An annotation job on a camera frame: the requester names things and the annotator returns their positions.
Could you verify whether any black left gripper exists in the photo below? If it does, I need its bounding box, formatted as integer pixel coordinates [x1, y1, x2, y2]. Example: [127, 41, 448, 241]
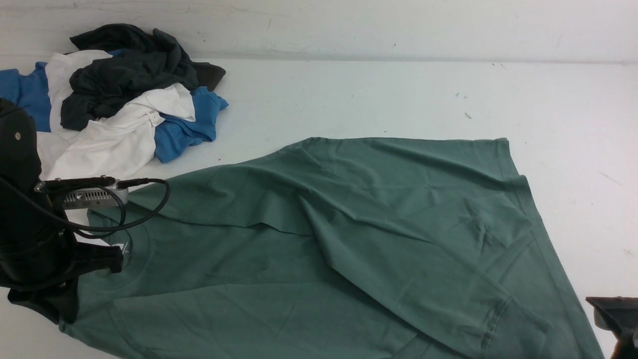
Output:
[1, 190, 124, 325]

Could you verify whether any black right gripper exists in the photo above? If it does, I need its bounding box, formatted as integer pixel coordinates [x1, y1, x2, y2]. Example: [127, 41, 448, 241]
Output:
[610, 331, 638, 359]

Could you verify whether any green long sleeve shirt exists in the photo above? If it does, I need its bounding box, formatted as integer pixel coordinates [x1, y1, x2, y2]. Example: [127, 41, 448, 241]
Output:
[59, 137, 604, 359]

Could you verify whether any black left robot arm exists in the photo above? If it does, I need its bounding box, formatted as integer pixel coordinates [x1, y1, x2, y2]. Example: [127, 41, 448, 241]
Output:
[0, 99, 124, 324]

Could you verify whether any white shirt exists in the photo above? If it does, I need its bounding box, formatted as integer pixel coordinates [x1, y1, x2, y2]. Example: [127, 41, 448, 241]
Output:
[38, 50, 195, 180]

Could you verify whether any blue shirt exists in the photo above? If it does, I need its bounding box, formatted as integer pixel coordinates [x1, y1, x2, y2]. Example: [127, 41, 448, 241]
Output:
[1, 50, 228, 164]

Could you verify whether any dark grey shirt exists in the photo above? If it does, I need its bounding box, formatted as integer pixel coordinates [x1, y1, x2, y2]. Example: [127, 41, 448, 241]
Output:
[61, 23, 226, 131]

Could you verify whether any black left camera cable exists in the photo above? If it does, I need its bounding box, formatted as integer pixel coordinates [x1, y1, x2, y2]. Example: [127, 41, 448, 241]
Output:
[0, 176, 171, 240]

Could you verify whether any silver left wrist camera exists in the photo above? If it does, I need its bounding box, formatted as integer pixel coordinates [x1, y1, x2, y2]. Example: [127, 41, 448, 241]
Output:
[34, 176, 129, 210]

